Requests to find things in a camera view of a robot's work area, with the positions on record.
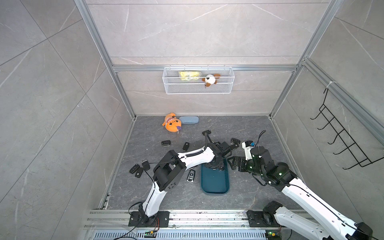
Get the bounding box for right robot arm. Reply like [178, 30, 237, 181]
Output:
[228, 143, 374, 240]

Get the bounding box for black flip key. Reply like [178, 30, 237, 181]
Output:
[161, 140, 172, 146]

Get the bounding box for yellow plush in basket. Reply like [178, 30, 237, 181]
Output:
[179, 71, 201, 81]

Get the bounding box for black wall hook rack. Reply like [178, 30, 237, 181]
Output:
[310, 88, 384, 170]

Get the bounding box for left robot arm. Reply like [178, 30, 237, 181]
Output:
[139, 142, 233, 219]

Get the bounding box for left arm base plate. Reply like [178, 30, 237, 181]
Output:
[129, 211, 170, 228]

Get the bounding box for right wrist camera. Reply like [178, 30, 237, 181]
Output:
[242, 141, 255, 160]

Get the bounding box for light blue glasses case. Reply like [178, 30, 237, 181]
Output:
[179, 116, 200, 125]

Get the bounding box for BMW key silver black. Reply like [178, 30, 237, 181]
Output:
[187, 170, 196, 183]

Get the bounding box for teal storage box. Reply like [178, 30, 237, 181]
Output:
[201, 162, 230, 195]

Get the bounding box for white wire basket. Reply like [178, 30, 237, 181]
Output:
[162, 67, 235, 95]

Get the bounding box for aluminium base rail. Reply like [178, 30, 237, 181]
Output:
[80, 209, 335, 240]

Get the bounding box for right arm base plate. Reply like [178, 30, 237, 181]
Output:
[246, 210, 286, 228]

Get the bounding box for black VW key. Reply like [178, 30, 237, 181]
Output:
[183, 142, 190, 152]

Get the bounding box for brown white plush dog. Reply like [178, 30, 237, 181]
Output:
[202, 74, 221, 88]

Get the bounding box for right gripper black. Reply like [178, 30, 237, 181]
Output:
[226, 156, 264, 178]

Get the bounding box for orange plush toy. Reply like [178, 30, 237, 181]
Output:
[162, 113, 182, 133]

